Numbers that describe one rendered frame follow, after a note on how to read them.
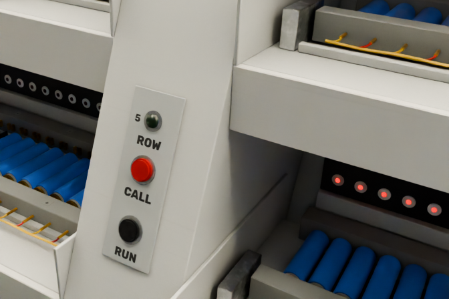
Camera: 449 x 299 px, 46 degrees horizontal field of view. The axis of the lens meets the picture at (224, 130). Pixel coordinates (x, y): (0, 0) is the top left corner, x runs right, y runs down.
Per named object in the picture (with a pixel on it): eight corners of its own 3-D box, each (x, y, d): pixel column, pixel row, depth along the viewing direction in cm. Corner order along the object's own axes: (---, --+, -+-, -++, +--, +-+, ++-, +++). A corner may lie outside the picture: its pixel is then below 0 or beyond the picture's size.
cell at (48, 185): (94, 175, 56) (48, 205, 50) (81, 170, 56) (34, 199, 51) (93, 160, 55) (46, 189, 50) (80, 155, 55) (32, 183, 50)
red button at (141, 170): (147, 185, 35) (152, 162, 35) (127, 178, 36) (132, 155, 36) (155, 183, 36) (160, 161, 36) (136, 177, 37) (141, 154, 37)
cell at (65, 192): (110, 181, 55) (64, 212, 50) (96, 176, 55) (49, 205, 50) (109, 165, 54) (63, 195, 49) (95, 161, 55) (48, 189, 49)
